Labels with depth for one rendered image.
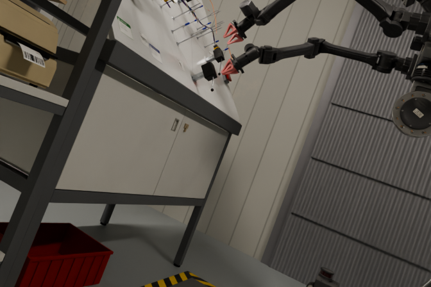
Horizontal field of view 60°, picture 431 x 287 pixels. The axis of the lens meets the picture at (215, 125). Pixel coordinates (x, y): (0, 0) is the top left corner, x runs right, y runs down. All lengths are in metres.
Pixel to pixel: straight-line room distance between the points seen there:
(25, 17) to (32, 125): 0.37
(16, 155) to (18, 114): 0.13
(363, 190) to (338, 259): 0.53
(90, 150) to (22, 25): 0.44
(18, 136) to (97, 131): 0.23
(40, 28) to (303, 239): 2.44
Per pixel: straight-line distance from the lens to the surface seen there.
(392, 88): 3.10
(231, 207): 3.16
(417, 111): 1.80
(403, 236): 2.99
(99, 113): 1.21
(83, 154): 1.22
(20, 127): 1.28
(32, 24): 1.02
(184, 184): 1.84
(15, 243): 1.13
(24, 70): 0.99
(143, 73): 1.25
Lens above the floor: 0.67
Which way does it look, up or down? 4 degrees up
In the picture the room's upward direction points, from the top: 21 degrees clockwise
